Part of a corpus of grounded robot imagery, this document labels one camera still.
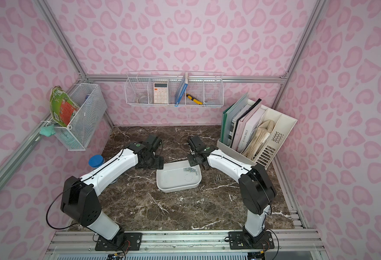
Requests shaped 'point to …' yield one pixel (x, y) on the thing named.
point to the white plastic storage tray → (178, 176)
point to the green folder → (227, 118)
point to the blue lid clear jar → (96, 161)
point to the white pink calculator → (161, 92)
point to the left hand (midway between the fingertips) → (153, 162)
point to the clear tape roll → (142, 98)
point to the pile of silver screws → (190, 169)
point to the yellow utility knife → (194, 99)
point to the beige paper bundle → (258, 138)
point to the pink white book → (247, 127)
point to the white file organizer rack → (282, 126)
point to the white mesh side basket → (92, 106)
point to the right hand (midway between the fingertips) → (192, 157)
